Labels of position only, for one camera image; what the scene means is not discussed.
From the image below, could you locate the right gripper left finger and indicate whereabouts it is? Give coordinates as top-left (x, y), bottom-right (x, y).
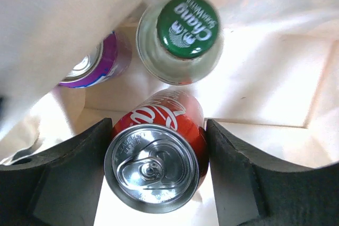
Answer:
top-left (1, 118), bottom-right (112, 225)

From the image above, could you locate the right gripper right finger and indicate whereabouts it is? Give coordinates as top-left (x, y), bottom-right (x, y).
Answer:
top-left (206, 119), bottom-right (338, 225)

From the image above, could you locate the red soda can front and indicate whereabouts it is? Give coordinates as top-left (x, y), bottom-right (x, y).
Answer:
top-left (104, 88), bottom-right (209, 214)

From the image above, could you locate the beige canvas tote bag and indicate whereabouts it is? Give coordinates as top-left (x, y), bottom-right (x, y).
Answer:
top-left (1, 0), bottom-right (338, 225)

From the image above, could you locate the purple soda can left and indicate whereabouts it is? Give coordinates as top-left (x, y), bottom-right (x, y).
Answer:
top-left (59, 30), bottom-right (132, 88)

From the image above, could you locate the clear glass bottle left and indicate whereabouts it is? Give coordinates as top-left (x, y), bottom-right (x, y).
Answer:
top-left (136, 0), bottom-right (224, 85)

